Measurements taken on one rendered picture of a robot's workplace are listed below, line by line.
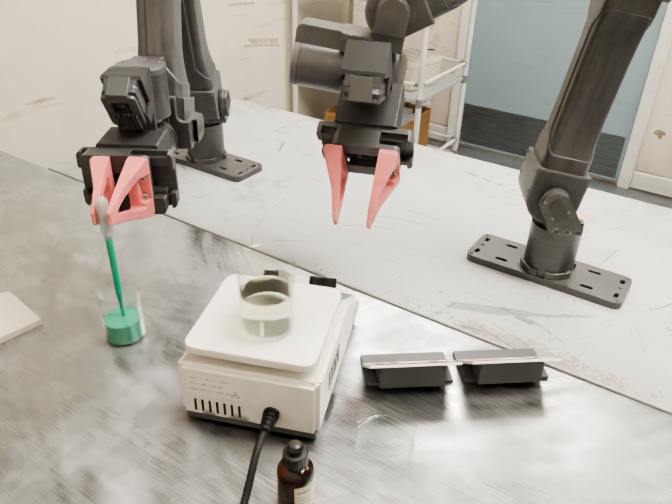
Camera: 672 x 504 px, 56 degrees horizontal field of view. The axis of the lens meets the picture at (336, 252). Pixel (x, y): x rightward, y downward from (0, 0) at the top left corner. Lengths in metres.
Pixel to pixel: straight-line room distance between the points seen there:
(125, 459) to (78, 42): 1.72
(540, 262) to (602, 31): 0.28
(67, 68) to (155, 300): 1.46
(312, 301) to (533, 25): 2.96
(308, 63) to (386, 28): 0.10
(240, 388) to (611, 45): 0.51
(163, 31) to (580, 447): 0.65
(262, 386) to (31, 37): 1.66
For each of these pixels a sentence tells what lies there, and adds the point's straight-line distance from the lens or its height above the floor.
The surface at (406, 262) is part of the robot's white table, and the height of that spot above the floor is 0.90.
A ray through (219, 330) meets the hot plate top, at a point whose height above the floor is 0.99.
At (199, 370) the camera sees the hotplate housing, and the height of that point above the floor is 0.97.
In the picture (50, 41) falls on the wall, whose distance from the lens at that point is 2.12.
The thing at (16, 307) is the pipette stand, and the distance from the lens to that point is 0.80.
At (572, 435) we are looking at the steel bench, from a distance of 0.64.
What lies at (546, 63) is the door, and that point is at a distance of 3.48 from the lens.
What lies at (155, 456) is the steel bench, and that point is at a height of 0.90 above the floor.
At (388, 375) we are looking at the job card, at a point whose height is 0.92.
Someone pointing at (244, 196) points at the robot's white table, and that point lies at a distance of 1.00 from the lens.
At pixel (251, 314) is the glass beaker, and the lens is 0.54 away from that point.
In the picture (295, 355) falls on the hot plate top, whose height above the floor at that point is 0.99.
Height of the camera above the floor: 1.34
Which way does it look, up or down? 31 degrees down
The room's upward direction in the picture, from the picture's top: 2 degrees clockwise
